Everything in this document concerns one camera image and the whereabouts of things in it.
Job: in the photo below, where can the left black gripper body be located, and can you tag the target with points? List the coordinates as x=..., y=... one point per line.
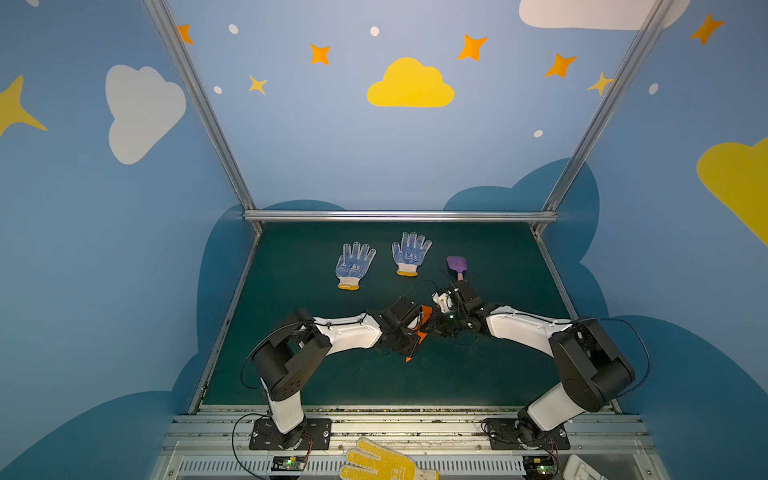
x=411, y=327

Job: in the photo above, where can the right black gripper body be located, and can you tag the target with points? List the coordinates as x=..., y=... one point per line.
x=439, y=321

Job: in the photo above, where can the orange square paper sheet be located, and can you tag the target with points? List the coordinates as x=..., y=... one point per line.
x=418, y=326

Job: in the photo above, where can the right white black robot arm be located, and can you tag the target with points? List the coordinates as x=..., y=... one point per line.
x=592, y=370

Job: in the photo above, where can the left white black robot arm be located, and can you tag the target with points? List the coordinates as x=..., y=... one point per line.
x=286, y=359

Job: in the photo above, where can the purple pink spatula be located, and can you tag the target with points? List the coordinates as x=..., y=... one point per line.
x=458, y=265

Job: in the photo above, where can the right blue dotted work glove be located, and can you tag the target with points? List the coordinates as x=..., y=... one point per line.
x=409, y=253

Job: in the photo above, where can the blue dotted work glove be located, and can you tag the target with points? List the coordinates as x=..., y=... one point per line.
x=409, y=253
x=353, y=264

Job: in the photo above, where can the left blue dotted work glove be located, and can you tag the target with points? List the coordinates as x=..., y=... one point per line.
x=353, y=264

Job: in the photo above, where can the yellow dotted work glove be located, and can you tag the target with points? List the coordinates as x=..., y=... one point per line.
x=369, y=460

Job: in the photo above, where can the left green circuit board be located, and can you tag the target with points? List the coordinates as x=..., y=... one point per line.
x=287, y=464

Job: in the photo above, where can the green circuit board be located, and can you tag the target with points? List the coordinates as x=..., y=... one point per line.
x=287, y=464
x=539, y=468

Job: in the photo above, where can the right green circuit board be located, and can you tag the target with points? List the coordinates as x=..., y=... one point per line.
x=539, y=468

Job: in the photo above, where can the white plastic object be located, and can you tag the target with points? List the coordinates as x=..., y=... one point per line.
x=578, y=469

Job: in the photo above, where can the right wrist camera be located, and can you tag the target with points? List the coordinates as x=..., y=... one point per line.
x=444, y=302

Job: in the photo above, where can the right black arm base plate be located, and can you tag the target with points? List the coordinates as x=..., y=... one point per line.
x=516, y=434

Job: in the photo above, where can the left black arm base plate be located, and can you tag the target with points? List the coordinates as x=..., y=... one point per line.
x=315, y=433

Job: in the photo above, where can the aluminium rear frame bar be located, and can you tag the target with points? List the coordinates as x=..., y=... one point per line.
x=400, y=216

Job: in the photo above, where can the left aluminium frame post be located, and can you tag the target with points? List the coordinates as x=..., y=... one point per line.
x=164, y=21

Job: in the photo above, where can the aluminium frame post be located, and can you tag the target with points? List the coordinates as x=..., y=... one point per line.
x=164, y=21
x=631, y=64

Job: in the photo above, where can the right aluminium frame post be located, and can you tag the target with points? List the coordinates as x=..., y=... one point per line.
x=631, y=64

